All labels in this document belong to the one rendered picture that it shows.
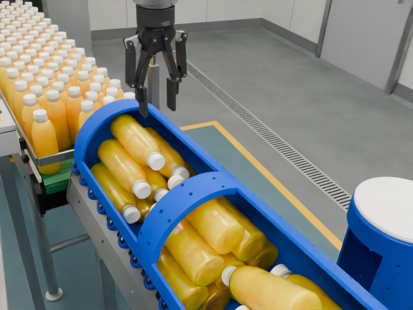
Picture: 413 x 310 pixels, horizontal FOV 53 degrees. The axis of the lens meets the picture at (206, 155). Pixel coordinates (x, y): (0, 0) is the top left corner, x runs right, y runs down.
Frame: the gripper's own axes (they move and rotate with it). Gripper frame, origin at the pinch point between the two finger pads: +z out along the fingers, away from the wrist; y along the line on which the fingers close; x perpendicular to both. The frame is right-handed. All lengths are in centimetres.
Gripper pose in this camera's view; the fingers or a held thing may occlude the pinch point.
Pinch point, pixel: (157, 99)
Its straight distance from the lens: 92.5
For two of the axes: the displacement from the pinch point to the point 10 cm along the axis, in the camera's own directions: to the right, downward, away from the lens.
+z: -0.4, 8.4, 5.4
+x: -5.4, -4.8, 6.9
